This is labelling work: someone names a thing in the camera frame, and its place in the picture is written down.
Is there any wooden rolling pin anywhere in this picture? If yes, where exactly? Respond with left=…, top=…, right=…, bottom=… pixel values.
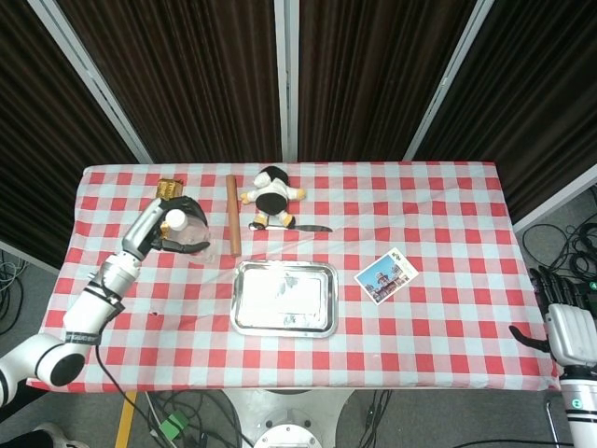
left=225, top=175, right=243, bottom=258

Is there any yellow floor tape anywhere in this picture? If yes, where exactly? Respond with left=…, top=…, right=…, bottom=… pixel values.
left=114, top=390, right=139, bottom=448

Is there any transparent plastic bottle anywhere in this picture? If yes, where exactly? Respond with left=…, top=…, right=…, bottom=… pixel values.
left=165, top=209, right=216, bottom=263

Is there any green connector plug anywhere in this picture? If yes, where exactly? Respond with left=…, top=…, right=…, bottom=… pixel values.
left=159, top=411, right=190, bottom=439

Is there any building photo postcard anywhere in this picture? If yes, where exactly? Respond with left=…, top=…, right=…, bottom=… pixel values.
left=354, top=246, right=417, bottom=304

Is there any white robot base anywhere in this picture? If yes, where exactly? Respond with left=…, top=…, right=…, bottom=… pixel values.
left=218, top=387, right=360, bottom=448

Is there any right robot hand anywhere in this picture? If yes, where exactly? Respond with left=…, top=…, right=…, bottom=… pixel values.
left=508, top=265, right=597, bottom=369

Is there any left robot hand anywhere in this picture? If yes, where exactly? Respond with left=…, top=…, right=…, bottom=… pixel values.
left=120, top=195, right=212, bottom=261

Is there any red white checkered tablecloth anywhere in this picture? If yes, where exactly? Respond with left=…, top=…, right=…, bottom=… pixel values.
left=27, top=161, right=561, bottom=394

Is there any black handled knife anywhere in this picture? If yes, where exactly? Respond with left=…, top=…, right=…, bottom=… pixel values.
left=248, top=221, right=334, bottom=233

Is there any black and white plush toy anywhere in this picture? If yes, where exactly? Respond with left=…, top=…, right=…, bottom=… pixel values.
left=239, top=164, right=308, bottom=230

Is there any gold foil snack package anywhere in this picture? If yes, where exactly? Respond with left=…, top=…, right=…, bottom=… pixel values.
left=155, top=177, right=185, bottom=237

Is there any stainless steel tray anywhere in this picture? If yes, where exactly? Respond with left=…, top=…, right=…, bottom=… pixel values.
left=229, top=260, right=340, bottom=338

